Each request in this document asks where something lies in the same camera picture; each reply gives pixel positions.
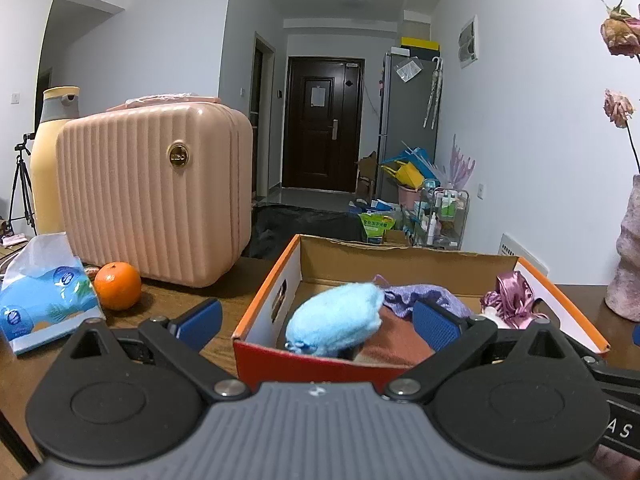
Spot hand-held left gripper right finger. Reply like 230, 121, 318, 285
383, 297, 582, 404

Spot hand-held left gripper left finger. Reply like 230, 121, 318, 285
59, 297, 253, 404

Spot purple fluffy cloth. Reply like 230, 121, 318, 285
372, 275, 474, 322

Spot brown towel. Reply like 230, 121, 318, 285
352, 305, 436, 369

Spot orange-edged cardboard box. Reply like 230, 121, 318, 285
232, 233, 611, 387

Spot pink satin scrunchie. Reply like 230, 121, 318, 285
480, 270, 549, 331

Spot light blue plush item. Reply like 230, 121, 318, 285
284, 282, 386, 359

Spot pink textured vase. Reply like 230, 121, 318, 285
604, 174, 640, 322

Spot orange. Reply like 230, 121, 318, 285
94, 261, 143, 311

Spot green printed bag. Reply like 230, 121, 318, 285
359, 212, 396, 246

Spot white leaning board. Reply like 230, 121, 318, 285
500, 232, 549, 276

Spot pink ribbed suitcase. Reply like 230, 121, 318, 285
55, 94, 254, 289

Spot pink bucket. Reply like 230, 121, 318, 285
397, 185, 424, 211

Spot black floor bag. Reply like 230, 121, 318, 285
248, 205, 366, 261

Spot yellow bag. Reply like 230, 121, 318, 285
382, 160, 426, 189

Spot blue tissue pack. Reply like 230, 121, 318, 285
0, 232, 106, 356

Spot brown cardboard box by door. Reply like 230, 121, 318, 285
355, 151, 379, 201

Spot blue bag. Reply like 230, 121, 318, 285
400, 147, 441, 181

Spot dark brown entrance door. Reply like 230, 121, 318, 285
281, 56, 366, 196

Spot grey refrigerator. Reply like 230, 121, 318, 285
376, 51, 441, 202

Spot grey side door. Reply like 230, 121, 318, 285
249, 32, 276, 202

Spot yellow water bottle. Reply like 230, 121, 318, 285
30, 86, 81, 236

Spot black tripod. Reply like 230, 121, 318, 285
4, 132, 39, 237

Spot folded pale umbrella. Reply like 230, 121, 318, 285
423, 57, 445, 130

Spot clear plastic pouch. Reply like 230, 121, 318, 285
392, 57, 424, 81

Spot yellow and black box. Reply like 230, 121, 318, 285
400, 36, 442, 61

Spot bunch of dried pink roses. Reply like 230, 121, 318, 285
600, 0, 640, 176

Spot wire storage cart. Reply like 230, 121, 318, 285
404, 187, 471, 251

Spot purple wall decoration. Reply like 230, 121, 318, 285
449, 134, 476, 191

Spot white wall electrical panel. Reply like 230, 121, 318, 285
458, 17, 480, 69

